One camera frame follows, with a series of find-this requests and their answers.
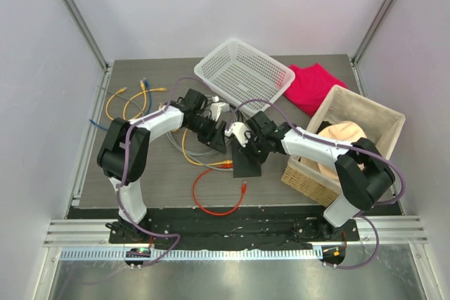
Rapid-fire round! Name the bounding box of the aluminium frame rail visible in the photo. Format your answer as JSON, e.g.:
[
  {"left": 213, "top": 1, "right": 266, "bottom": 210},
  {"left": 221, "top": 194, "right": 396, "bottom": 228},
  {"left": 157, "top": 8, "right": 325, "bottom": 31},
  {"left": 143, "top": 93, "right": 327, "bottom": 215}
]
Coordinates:
[
  {"left": 356, "top": 0, "right": 426, "bottom": 214},
  {"left": 62, "top": 0, "right": 110, "bottom": 217}
]

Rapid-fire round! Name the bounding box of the magenta cloth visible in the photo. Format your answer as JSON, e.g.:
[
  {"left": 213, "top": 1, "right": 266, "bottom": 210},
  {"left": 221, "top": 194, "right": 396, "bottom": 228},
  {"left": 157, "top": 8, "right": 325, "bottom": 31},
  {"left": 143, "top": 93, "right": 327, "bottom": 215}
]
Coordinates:
[{"left": 284, "top": 63, "right": 347, "bottom": 117}]

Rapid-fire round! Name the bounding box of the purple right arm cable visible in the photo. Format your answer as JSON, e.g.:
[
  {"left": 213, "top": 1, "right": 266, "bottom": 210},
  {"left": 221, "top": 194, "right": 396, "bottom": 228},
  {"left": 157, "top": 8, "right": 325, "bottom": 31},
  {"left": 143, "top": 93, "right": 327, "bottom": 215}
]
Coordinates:
[{"left": 228, "top": 98, "right": 407, "bottom": 270}]

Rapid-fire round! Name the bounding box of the aluminium frame rail right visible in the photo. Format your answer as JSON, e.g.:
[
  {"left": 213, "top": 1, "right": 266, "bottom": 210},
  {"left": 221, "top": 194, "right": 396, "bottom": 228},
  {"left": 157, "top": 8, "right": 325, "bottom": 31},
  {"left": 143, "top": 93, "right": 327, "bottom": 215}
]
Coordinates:
[{"left": 356, "top": 0, "right": 426, "bottom": 214}]

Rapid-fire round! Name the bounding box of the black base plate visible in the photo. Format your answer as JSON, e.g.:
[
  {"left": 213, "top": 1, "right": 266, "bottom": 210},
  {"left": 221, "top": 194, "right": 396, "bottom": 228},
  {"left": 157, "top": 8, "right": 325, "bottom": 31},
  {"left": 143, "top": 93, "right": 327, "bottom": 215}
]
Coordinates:
[{"left": 67, "top": 204, "right": 402, "bottom": 249}]

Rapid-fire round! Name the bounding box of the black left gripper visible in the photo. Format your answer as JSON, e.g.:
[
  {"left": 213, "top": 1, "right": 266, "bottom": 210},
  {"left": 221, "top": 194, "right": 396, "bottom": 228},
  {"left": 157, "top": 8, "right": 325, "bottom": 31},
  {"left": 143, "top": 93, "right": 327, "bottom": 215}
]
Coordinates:
[{"left": 186, "top": 115, "right": 226, "bottom": 153}]

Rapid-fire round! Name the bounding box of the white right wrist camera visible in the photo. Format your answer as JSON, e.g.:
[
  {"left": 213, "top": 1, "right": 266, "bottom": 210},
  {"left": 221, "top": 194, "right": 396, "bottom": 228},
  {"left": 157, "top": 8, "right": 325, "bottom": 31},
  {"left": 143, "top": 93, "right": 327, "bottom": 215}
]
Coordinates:
[{"left": 224, "top": 122, "right": 250, "bottom": 148}]

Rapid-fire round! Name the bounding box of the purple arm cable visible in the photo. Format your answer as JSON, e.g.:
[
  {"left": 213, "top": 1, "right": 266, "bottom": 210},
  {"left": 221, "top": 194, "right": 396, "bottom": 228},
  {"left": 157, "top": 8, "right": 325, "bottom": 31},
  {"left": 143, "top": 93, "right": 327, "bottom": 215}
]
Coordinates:
[
  {"left": 228, "top": 98, "right": 407, "bottom": 270},
  {"left": 115, "top": 76, "right": 226, "bottom": 268}
]

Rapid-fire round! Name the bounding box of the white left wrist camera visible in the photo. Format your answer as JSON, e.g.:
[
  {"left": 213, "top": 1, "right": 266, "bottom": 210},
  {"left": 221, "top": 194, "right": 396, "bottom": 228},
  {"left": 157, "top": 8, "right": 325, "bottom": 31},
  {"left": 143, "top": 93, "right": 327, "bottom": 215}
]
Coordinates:
[{"left": 209, "top": 96, "right": 230, "bottom": 121}]

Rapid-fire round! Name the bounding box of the blue ethernet cable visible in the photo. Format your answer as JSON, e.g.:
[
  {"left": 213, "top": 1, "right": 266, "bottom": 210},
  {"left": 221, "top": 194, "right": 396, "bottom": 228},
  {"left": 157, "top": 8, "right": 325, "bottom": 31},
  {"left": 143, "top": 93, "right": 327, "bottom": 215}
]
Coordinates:
[{"left": 89, "top": 77, "right": 153, "bottom": 131}]

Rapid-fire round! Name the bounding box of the aluminium front rail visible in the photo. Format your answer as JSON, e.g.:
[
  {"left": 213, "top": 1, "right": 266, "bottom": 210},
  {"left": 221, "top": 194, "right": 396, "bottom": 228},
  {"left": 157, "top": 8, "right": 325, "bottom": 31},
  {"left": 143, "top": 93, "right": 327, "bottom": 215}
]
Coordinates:
[{"left": 44, "top": 216, "right": 428, "bottom": 251}]

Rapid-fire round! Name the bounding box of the beige hat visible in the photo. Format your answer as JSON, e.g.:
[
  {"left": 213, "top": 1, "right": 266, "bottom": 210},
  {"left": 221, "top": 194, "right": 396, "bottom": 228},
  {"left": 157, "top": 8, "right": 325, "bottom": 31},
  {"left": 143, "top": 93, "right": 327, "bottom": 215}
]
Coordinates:
[{"left": 311, "top": 121, "right": 366, "bottom": 181}]

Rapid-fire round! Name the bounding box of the grey ethernet cable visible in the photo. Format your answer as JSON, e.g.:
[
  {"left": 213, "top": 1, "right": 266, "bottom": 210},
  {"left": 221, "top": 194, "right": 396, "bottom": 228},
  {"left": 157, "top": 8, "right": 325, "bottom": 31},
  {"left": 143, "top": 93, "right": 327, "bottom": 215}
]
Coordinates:
[{"left": 96, "top": 84, "right": 243, "bottom": 173}]

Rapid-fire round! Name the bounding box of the red ethernet cable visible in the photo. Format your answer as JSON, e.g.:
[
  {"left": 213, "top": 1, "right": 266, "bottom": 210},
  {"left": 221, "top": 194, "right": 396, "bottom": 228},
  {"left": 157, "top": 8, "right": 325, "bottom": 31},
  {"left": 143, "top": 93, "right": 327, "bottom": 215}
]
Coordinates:
[{"left": 192, "top": 162, "right": 248, "bottom": 216}]

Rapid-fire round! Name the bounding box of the aluminium frame rail left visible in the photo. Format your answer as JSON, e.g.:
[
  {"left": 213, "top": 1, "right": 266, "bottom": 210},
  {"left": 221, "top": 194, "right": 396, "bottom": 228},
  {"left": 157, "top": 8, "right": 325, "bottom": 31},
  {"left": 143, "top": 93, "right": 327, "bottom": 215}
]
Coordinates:
[{"left": 62, "top": 0, "right": 110, "bottom": 217}]

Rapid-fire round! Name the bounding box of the white perforated plastic basket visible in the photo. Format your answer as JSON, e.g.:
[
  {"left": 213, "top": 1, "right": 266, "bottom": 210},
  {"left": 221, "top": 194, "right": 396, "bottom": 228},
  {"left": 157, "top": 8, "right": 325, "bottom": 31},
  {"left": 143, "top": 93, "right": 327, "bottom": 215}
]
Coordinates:
[{"left": 194, "top": 38, "right": 295, "bottom": 116}]

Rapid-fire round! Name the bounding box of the wicker basket with liner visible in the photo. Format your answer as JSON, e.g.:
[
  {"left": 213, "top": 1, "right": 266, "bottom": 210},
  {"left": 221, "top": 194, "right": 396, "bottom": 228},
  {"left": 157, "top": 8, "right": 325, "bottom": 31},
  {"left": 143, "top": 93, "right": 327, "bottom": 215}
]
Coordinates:
[{"left": 281, "top": 85, "right": 406, "bottom": 207}]

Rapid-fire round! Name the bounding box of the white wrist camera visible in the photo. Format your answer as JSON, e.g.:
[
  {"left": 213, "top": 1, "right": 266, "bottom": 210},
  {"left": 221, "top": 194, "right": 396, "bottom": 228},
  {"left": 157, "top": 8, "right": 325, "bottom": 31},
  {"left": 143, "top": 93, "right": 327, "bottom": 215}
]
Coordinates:
[
  {"left": 224, "top": 122, "right": 250, "bottom": 148},
  {"left": 209, "top": 96, "right": 230, "bottom": 121}
]

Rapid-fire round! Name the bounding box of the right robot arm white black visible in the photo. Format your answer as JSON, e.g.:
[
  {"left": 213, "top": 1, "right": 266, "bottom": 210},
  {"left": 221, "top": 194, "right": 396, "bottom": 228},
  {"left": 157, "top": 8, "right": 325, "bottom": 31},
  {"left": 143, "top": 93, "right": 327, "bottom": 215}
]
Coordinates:
[{"left": 225, "top": 112, "right": 395, "bottom": 240}]

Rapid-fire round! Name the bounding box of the black network switch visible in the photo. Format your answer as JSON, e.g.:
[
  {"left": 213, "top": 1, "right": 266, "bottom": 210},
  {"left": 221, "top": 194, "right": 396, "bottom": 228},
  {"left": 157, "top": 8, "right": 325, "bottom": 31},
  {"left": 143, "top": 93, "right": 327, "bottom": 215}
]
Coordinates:
[{"left": 231, "top": 139, "right": 262, "bottom": 178}]

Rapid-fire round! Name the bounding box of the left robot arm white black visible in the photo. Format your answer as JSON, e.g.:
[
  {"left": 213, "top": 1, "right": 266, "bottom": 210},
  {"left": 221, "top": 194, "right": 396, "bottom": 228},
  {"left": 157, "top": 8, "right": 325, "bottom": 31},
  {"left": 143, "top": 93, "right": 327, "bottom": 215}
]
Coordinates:
[{"left": 97, "top": 89, "right": 230, "bottom": 243}]

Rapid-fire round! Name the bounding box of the white slotted cable duct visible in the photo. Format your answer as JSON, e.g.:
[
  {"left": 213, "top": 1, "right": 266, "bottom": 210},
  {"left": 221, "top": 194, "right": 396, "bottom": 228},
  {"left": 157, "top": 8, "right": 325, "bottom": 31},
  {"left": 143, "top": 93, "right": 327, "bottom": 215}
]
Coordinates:
[{"left": 60, "top": 246, "right": 323, "bottom": 261}]

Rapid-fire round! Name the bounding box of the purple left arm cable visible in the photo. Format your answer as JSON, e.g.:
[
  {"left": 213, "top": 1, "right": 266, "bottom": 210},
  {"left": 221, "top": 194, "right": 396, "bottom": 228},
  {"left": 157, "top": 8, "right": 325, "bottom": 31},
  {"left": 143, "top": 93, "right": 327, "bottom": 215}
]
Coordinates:
[{"left": 115, "top": 76, "right": 226, "bottom": 268}]

